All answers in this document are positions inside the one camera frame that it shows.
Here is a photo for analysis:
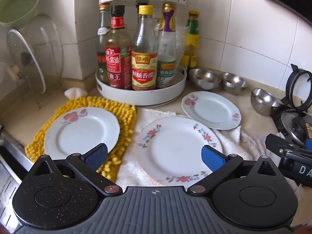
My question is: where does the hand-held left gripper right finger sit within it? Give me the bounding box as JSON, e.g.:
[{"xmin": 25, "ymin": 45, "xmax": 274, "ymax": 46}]
[{"xmin": 186, "ymin": 145, "xmax": 284, "ymax": 197}]

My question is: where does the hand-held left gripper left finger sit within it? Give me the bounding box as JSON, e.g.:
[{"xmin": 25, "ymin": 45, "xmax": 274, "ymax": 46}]
[{"xmin": 29, "ymin": 143, "xmax": 123, "ymax": 197}]

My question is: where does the pale blue pink flower plate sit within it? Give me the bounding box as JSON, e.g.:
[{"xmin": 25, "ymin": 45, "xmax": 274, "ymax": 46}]
[
  {"xmin": 181, "ymin": 91, "xmax": 242, "ymax": 130},
  {"xmin": 44, "ymin": 107, "xmax": 121, "ymax": 161}
]

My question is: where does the white plate with floral rim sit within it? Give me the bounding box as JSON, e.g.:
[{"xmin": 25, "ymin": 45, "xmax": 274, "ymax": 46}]
[{"xmin": 136, "ymin": 117, "xmax": 223, "ymax": 187}]

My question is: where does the stainless steel bowl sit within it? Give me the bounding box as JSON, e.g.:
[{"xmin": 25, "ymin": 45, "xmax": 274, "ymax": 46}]
[
  {"xmin": 251, "ymin": 88, "xmax": 280, "ymax": 116},
  {"xmin": 221, "ymin": 72, "xmax": 248, "ymax": 95},
  {"xmin": 188, "ymin": 68, "xmax": 222, "ymax": 90}
]

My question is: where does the metal stove burner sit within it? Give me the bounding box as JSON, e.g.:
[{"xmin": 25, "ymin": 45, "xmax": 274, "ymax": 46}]
[{"xmin": 280, "ymin": 112, "xmax": 312, "ymax": 142}]

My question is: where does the white towel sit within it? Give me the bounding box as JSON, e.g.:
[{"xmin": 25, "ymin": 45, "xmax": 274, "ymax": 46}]
[{"xmin": 117, "ymin": 108, "xmax": 304, "ymax": 195}]

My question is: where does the yellow chenille mat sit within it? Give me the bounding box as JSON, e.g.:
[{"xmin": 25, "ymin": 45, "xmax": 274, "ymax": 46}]
[{"xmin": 24, "ymin": 96, "xmax": 137, "ymax": 183}]

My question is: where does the black stove pan support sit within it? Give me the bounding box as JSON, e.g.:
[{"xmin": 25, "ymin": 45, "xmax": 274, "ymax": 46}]
[{"xmin": 285, "ymin": 64, "xmax": 312, "ymax": 114}]

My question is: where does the white garlic bulb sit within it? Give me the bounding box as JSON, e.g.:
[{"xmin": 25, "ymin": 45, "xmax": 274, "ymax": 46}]
[{"xmin": 64, "ymin": 88, "xmax": 88, "ymax": 99}]

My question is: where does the white rotating condiment rack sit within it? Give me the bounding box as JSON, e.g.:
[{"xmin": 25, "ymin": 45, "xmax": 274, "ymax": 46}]
[{"xmin": 95, "ymin": 0, "xmax": 188, "ymax": 108}]

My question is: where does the stainless steel sink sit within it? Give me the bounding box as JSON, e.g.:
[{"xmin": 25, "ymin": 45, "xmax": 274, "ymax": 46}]
[{"xmin": 0, "ymin": 127, "xmax": 35, "ymax": 225}]

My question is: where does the red label soy sauce bottle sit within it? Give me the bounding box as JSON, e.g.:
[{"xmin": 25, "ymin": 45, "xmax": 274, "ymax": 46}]
[{"xmin": 105, "ymin": 5, "xmax": 133, "ymax": 90}]

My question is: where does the yellow cap vinegar bottle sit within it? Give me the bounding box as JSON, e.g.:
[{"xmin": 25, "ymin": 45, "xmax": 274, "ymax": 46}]
[{"xmin": 131, "ymin": 5, "xmax": 158, "ymax": 90}]

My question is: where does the clear plastic bag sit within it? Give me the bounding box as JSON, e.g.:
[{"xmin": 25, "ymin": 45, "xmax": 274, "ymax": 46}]
[{"xmin": 174, "ymin": 27, "xmax": 188, "ymax": 66}]

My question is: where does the clear glass lid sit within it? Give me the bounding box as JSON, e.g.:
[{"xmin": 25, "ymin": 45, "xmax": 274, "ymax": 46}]
[{"xmin": 24, "ymin": 13, "xmax": 64, "ymax": 88}]

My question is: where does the purple label sauce bottle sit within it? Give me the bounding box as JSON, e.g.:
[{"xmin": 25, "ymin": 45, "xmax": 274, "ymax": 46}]
[{"xmin": 156, "ymin": 3, "xmax": 177, "ymax": 89}]

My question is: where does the yellow green label bottle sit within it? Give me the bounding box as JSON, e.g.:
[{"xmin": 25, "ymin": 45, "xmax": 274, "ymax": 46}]
[{"xmin": 182, "ymin": 10, "xmax": 201, "ymax": 70}]

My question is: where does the green glass bottle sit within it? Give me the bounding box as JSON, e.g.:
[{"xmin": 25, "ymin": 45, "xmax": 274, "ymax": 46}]
[{"xmin": 97, "ymin": 4, "xmax": 111, "ymax": 83}]

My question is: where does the white rimmed glass pot lid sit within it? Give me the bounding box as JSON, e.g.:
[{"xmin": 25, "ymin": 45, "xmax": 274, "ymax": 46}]
[{"xmin": 7, "ymin": 29, "xmax": 47, "ymax": 94}]

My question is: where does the black range hood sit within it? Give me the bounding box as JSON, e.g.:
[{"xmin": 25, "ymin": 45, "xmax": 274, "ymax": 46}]
[{"xmin": 260, "ymin": 0, "xmax": 312, "ymax": 27}]

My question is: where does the green plastic bowl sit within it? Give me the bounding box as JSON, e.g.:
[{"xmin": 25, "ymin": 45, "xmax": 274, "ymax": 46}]
[{"xmin": 0, "ymin": 0, "xmax": 43, "ymax": 28}]

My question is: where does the wire lid rack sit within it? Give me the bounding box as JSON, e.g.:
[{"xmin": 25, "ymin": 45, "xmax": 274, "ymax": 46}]
[{"xmin": 15, "ymin": 73, "xmax": 64, "ymax": 109}]

